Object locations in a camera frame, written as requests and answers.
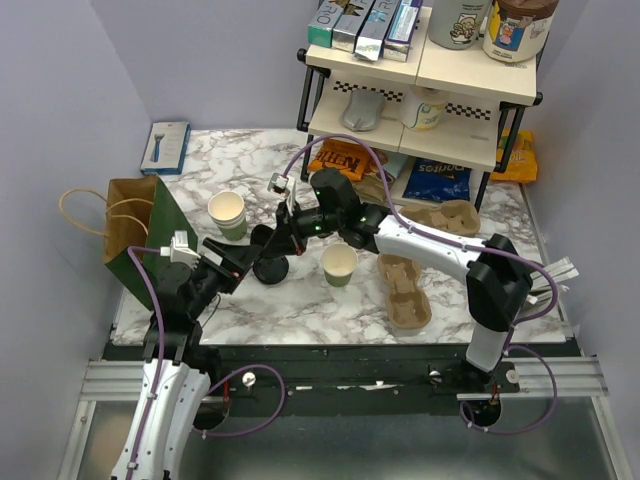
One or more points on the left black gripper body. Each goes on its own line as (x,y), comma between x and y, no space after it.
(211,278)

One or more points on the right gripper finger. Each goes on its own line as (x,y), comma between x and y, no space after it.
(280,244)
(298,242)

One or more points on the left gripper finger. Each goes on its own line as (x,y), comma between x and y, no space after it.
(237,254)
(238,272)

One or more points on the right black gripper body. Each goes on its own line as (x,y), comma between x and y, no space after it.
(315,222)

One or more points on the black plastic lid stack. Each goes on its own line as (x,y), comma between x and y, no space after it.
(271,271)

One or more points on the single green paper cup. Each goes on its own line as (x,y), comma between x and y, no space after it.
(339,262)

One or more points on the green paper cup stack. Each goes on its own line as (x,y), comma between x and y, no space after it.
(227,210)

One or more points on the single black plastic lid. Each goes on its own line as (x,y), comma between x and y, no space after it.
(261,235)

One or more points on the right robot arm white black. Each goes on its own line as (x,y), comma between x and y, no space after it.
(496,278)

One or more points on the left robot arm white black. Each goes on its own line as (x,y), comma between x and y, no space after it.
(177,370)

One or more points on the orange kettle chips bag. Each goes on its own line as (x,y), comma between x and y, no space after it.
(350,159)

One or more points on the brown paper bag green side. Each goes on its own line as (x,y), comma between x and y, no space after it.
(139,212)

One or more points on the blue doritos chips bag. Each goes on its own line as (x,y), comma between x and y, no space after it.
(438,182)

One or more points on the front brown pulp cup carrier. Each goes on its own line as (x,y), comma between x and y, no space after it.
(407,305)

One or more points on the brown pulp cup carrier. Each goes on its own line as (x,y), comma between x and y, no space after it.
(407,305)
(458,217)

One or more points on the rear brown pulp cup carrier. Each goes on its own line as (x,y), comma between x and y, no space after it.
(458,217)

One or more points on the blue razor package box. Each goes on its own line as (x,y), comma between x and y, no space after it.
(166,148)

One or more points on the white paper roll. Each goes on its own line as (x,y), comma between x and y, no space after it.
(421,108)

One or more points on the cream black tiered shelf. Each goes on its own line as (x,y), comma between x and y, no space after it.
(457,107)

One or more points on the silver blue toothpaste box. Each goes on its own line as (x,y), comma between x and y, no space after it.
(369,43)

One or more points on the white blue toothpaste box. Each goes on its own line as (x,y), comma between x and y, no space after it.
(397,43)

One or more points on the teal toothpaste box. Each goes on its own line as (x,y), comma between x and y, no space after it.
(320,29)

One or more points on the yellow snack bag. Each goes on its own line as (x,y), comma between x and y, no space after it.
(522,167)

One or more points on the grey cartoon mug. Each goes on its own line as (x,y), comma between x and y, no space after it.
(454,24)

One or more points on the grey cup with straws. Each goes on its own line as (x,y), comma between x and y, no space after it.
(541,294)

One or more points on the white cartoon canister brown lid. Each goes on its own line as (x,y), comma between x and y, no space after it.
(517,30)

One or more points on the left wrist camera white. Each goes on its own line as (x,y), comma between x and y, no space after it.
(179,251)

